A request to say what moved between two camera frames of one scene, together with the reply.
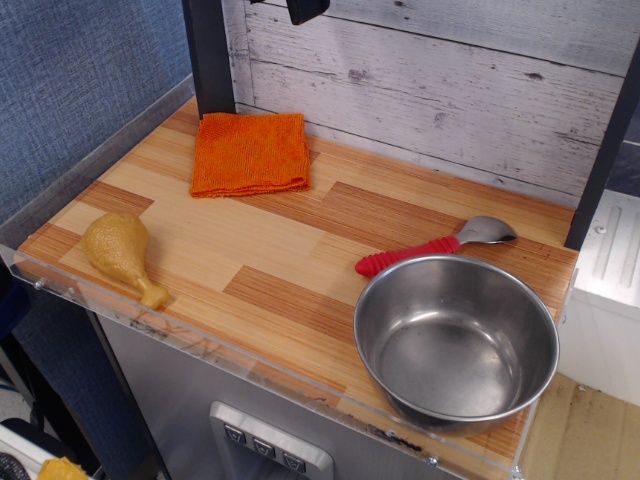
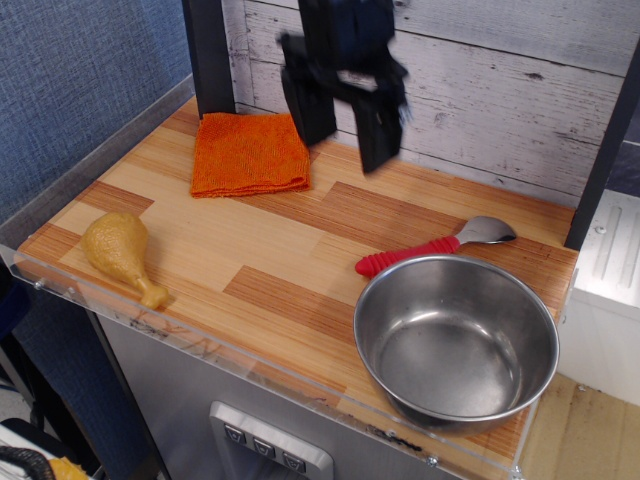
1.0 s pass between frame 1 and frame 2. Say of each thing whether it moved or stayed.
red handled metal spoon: stayed
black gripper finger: moved
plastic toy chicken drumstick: stayed
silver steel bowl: stayed
